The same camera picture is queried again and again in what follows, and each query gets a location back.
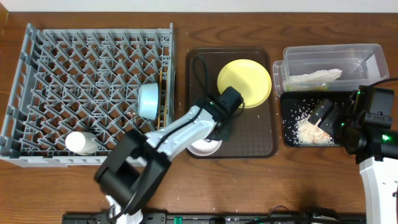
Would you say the green snack wrapper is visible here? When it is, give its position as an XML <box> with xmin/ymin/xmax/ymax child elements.
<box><xmin>284</xmin><ymin>83</ymin><xmax>328</xmax><ymax>92</ymax></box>

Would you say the yellow plastic plate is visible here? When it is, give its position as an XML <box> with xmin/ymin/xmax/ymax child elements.
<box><xmin>217</xmin><ymin>59</ymin><xmax>272</xmax><ymax>108</ymax></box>

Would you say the blue plastic bowl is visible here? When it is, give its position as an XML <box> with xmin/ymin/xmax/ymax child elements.
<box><xmin>138</xmin><ymin>83</ymin><xmax>159</xmax><ymax>120</ymax></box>

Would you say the white plastic cup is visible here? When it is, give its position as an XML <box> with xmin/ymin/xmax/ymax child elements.
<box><xmin>65</xmin><ymin>131</ymin><xmax>99</xmax><ymax>156</ymax></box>

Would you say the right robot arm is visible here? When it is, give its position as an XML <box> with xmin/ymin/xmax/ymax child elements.
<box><xmin>308</xmin><ymin>86</ymin><xmax>397</xmax><ymax>223</ymax></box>

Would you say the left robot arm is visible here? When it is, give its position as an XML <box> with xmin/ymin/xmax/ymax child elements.
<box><xmin>94</xmin><ymin>86</ymin><xmax>244</xmax><ymax>223</ymax></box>

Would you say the black waste tray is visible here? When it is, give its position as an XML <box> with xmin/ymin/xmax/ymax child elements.
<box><xmin>280</xmin><ymin>91</ymin><xmax>366</xmax><ymax>147</ymax></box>

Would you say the pile of rice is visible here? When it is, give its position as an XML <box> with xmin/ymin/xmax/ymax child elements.
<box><xmin>281</xmin><ymin>98</ymin><xmax>337</xmax><ymax>147</ymax></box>

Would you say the clear plastic bin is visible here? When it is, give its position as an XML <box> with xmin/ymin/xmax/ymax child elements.
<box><xmin>272</xmin><ymin>44</ymin><xmax>390</xmax><ymax>96</ymax></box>

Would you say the dark brown serving tray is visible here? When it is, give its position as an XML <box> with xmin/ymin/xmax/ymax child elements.
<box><xmin>185</xmin><ymin>47</ymin><xmax>278</xmax><ymax>159</ymax></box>

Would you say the grey plastic dish rack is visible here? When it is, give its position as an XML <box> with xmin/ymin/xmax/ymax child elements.
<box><xmin>1</xmin><ymin>25</ymin><xmax>177</xmax><ymax>167</ymax></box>

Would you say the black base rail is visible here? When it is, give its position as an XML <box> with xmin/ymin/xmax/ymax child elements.
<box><xmin>61</xmin><ymin>205</ymin><xmax>366</xmax><ymax>224</ymax></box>

